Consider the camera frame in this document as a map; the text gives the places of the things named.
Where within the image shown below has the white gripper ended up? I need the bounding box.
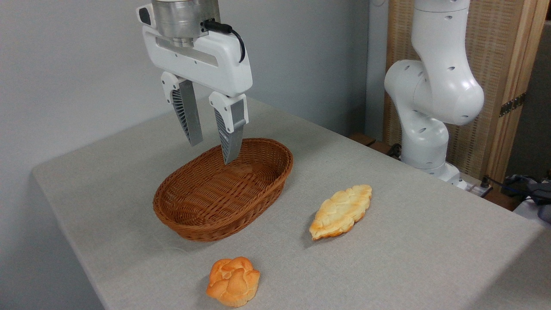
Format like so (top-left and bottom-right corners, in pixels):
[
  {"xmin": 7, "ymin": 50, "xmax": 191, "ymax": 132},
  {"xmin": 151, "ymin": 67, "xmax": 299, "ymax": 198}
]
[{"xmin": 136, "ymin": 3, "xmax": 253, "ymax": 165}]

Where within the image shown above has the grey linen tablecloth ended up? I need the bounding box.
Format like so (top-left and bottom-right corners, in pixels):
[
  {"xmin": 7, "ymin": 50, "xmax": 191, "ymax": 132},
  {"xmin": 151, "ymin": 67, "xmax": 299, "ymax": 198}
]
[{"xmin": 31, "ymin": 95, "xmax": 551, "ymax": 310}]

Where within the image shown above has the dark bag with cables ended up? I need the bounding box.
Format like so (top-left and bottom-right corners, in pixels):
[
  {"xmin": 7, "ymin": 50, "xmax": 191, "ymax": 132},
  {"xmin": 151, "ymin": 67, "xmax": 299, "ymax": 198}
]
[{"xmin": 501, "ymin": 171, "xmax": 551, "ymax": 223}]

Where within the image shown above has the long braided bread loaf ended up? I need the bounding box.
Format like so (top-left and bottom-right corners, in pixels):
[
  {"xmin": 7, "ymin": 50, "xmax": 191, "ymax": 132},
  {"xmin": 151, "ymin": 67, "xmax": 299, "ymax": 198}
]
[{"xmin": 309, "ymin": 185, "xmax": 372, "ymax": 240}]

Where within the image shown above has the brown wicker basket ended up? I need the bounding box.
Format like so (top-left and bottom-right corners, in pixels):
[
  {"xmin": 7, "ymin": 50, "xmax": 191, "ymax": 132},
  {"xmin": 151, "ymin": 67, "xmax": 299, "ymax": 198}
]
[{"xmin": 153, "ymin": 138, "xmax": 294, "ymax": 242}]

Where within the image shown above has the metal screen hinge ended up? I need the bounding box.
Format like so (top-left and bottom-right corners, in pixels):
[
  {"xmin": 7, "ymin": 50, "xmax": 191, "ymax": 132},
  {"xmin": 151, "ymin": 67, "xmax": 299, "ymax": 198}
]
[{"xmin": 499, "ymin": 93, "xmax": 526, "ymax": 118}]

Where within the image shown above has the wooden rattan folding screen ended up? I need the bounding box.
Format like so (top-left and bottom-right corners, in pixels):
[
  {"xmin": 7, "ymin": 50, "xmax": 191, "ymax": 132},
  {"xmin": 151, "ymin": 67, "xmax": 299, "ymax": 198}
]
[{"xmin": 383, "ymin": 0, "xmax": 551, "ymax": 181}]

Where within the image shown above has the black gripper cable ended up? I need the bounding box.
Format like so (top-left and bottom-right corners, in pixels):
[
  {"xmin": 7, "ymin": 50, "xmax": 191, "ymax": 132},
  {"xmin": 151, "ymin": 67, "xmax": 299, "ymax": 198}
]
[{"xmin": 202, "ymin": 19, "xmax": 246, "ymax": 63}]

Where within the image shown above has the round orange bread bun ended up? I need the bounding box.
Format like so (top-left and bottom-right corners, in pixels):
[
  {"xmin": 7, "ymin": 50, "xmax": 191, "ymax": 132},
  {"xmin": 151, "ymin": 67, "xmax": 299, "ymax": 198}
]
[{"xmin": 206, "ymin": 257, "xmax": 260, "ymax": 307}]

